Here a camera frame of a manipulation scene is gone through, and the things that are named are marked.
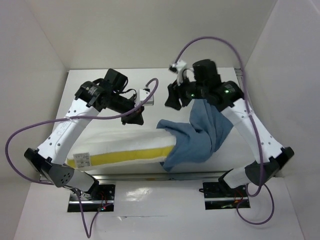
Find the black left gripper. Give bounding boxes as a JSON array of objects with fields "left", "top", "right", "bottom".
[{"left": 108, "top": 92, "right": 144, "bottom": 125}]

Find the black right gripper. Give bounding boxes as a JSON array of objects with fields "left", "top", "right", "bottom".
[{"left": 164, "top": 71, "right": 208, "bottom": 110}]

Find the blue fabric pillowcase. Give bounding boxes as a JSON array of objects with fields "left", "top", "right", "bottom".
[{"left": 156, "top": 99, "right": 234, "bottom": 172}]

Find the cream quilted pillow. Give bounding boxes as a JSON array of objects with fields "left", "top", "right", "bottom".
[{"left": 65, "top": 129, "right": 177, "bottom": 171}]

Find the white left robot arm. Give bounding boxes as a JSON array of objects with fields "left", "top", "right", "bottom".
[{"left": 24, "top": 69, "right": 144, "bottom": 200}]

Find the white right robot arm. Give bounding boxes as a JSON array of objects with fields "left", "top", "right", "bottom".
[{"left": 164, "top": 59, "right": 295, "bottom": 196}]

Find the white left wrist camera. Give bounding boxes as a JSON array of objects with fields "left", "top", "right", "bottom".
[{"left": 135, "top": 88, "right": 155, "bottom": 107}]

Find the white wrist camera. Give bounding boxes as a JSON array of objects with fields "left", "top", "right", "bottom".
[
  {"left": 168, "top": 60, "right": 187, "bottom": 86},
  {"left": 135, "top": 88, "right": 155, "bottom": 107}
]

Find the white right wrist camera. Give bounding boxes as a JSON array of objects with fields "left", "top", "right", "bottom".
[{"left": 168, "top": 60, "right": 187, "bottom": 86}]

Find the aluminium table edge rail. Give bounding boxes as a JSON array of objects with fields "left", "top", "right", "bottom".
[{"left": 39, "top": 169, "right": 276, "bottom": 183}]

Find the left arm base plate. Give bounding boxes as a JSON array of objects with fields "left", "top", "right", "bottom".
[{"left": 67, "top": 184, "right": 116, "bottom": 213}]

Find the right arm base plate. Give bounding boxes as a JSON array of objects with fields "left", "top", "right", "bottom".
[{"left": 198, "top": 182, "right": 251, "bottom": 210}]

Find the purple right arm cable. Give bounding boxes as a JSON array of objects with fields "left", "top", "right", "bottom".
[{"left": 173, "top": 36, "right": 275, "bottom": 225}]

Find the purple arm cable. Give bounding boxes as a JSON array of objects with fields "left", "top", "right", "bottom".
[
  {"left": 5, "top": 78, "right": 160, "bottom": 238},
  {"left": 173, "top": 36, "right": 275, "bottom": 225}
]

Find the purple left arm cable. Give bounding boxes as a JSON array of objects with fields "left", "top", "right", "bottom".
[{"left": 5, "top": 78, "right": 160, "bottom": 238}]

